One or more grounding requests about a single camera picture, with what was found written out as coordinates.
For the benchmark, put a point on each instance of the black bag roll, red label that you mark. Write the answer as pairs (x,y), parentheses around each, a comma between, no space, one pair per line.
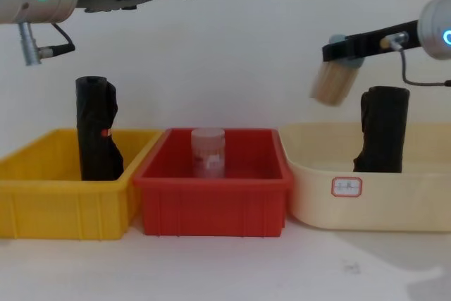
(95,121)

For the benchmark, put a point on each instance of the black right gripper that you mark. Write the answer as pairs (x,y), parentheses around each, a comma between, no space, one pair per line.
(391,38)

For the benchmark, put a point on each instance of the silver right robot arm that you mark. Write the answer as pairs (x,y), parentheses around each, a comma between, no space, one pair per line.
(435,29)

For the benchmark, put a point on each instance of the red plastic bin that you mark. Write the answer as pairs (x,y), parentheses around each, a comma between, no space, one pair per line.
(211,202)

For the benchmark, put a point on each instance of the plain black bag roll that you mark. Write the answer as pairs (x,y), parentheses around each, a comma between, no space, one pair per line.
(384,128)

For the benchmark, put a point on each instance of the white label with red border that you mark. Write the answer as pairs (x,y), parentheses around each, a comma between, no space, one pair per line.
(347,187)

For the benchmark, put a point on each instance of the cream plastic bin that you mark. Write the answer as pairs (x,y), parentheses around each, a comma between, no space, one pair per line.
(387,206)

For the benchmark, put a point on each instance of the clear plastic jar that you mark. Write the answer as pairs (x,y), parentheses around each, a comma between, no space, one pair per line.
(208,153)

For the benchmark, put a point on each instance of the toothpick jar with blue-grey cap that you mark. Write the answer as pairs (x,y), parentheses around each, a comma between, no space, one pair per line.
(333,84)

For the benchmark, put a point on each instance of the yellow plastic bin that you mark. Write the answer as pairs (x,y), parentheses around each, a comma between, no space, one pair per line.
(53,206)

